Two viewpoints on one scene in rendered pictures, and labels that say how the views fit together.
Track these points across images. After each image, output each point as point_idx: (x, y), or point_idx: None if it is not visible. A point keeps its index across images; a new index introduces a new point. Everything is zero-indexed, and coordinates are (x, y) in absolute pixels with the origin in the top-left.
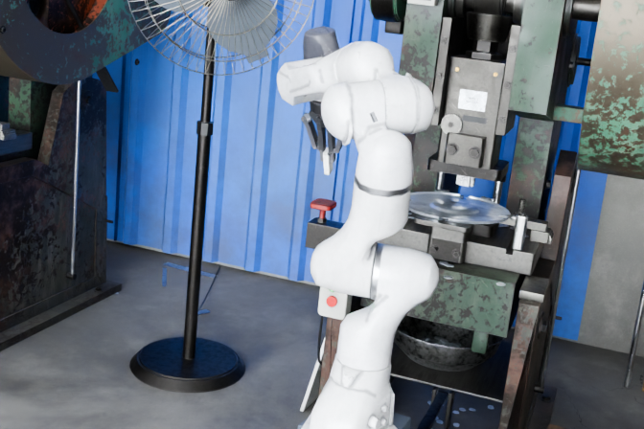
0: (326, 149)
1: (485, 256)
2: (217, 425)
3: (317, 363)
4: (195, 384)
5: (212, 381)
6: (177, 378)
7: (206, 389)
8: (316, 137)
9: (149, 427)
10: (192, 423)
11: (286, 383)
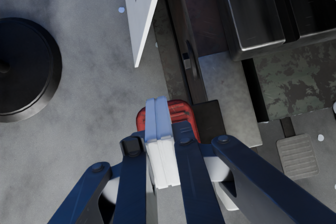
0: (157, 163)
1: None
2: (95, 137)
3: (140, 52)
4: (40, 101)
5: (49, 87)
6: (24, 108)
7: (51, 96)
8: (97, 208)
9: (55, 178)
10: (78, 149)
11: (97, 33)
